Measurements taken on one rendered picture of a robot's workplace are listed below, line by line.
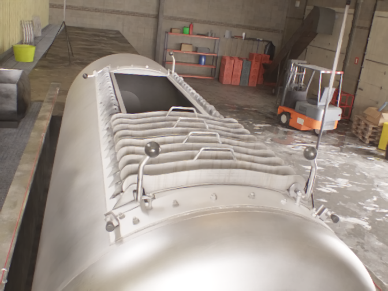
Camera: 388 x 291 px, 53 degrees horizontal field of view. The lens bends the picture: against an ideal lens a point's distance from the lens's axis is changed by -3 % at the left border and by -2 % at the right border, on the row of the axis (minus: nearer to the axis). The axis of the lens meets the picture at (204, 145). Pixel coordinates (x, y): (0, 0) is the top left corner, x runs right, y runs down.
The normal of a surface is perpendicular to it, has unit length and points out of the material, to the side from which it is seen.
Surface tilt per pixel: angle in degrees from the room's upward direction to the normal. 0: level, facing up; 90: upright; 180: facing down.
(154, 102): 94
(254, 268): 65
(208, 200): 7
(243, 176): 90
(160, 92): 100
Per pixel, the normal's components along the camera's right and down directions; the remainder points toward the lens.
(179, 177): 0.27, 0.34
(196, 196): -0.03, -0.93
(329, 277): 0.48, -0.04
